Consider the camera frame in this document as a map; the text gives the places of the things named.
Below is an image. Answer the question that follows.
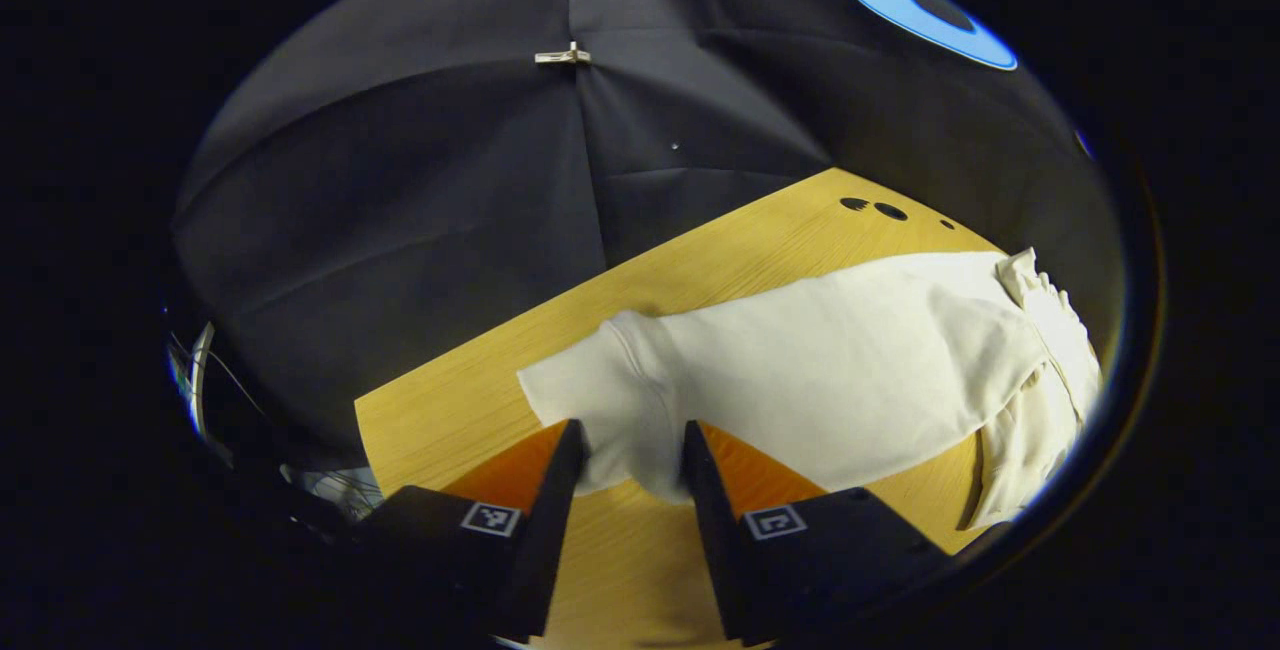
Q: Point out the white curved tube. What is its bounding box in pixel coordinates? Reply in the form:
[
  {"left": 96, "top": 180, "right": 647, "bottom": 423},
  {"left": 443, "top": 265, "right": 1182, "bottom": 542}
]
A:
[{"left": 168, "top": 320, "right": 261, "bottom": 451}]

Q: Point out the white sweatshirt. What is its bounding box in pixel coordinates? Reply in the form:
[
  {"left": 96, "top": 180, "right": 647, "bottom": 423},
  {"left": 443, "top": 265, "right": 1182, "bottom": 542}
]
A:
[{"left": 517, "top": 247, "right": 1103, "bottom": 531}]

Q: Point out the black backdrop cloth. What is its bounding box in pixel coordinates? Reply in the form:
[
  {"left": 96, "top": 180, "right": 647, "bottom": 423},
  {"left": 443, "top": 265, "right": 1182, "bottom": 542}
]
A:
[{"left": 170, "top": 0, "right": 1126, "bottom": 471}]

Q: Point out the white wire frame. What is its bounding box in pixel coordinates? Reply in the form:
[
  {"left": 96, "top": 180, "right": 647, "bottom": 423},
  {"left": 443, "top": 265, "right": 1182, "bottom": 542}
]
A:
[{"left": 280, "top": 465, "right": 386, "bottom": 523}]

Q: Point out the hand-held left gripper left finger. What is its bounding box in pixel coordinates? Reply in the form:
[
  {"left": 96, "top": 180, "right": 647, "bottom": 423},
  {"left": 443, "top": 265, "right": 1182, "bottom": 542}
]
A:
[{"left": 350, "top": 419, "right": 588, "bottom": 643}]

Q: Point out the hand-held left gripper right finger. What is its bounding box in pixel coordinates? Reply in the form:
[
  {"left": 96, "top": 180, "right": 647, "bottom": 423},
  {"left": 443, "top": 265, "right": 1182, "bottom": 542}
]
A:
[{"left": 682, "top": 420, "right": 951, "bottom": 646}]

